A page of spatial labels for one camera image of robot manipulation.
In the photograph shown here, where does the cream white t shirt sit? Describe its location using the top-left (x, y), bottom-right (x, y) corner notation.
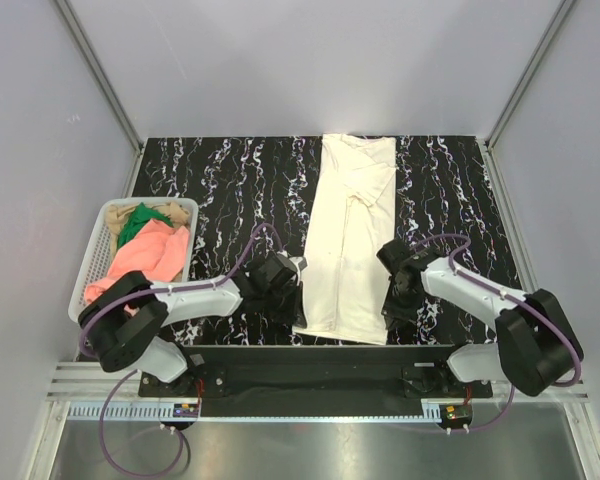
top-left (293, 134), bottom-right (396, 345)

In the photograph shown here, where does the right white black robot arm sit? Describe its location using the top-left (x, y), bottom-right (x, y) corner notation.
top-left (377, 236), bottom-right (584, 397)

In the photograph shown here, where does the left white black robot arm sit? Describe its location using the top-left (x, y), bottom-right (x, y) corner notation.
top-left (78, 252), bottom-right (307, 396)

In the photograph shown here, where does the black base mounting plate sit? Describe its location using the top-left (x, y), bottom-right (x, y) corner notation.
top-left (139, 345), bottom-right (493, 421)

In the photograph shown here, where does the salmon pink t shirt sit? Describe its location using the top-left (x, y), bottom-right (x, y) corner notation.
top-left (83, 219), bottom-right (191, 304)

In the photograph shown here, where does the beige t shirt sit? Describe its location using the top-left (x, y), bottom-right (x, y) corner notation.
top-left (104, 202), bottom-right (191, 254)

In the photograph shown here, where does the green t shirt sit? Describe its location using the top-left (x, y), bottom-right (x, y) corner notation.
top-left (117, 203), bottom-right (173, 249)

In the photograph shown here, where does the left small circuit board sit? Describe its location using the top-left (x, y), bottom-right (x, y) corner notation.
top-left (173, 403), bottom-right (200, 418)

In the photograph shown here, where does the small circuit board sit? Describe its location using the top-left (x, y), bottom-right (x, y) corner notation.
top-left (445, 404), bottom-right (473, 420)
top-left (173, 403), bottom-right (200, 418)

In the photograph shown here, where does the right small circuit board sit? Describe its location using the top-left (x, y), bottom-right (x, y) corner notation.
top-left (445, 404), bottom-right (473, 420)

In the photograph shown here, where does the white plastic laundry basket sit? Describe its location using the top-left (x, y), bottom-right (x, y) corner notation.
top-left (68, 197), bottom-right (199, 323)

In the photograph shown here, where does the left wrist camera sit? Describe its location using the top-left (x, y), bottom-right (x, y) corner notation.
top-left (278, 251), bottom-right (307, 276)

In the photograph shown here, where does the white slotted cable duct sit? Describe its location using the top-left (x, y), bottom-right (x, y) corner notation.
top-left (67, 401), bottom-right (200, 422)

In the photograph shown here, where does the aluminium front rail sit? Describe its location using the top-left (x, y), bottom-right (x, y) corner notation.
top-left (47, 362), bottom-right (590, 403)

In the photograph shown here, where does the right aluminium frame post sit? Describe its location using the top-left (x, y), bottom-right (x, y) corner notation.
top-left (485, 0), bottom-right (579, 151)

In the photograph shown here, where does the aluminium frame post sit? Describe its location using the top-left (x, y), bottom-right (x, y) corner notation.
top-left (52, 0), bottom-right (144, 153)
top-left (485, 0), bottom-right (579, 151)

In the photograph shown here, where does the left aluminium frame post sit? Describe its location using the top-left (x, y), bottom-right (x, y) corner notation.
top-left (52, 0), bottom-right (144, 153)

